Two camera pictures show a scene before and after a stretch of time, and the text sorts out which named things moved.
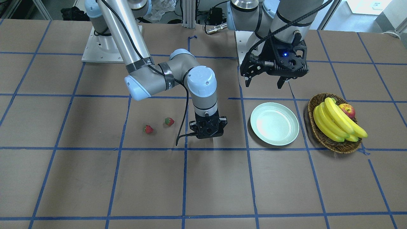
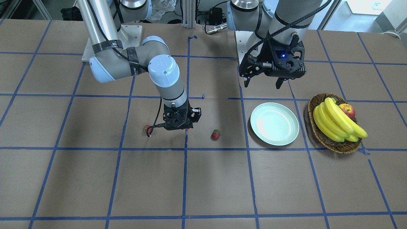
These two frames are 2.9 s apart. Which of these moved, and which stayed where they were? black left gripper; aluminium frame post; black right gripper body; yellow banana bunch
Moved: black right gripper body
Stayed: yellow banana bunch; aluminium frame post; black left gripper
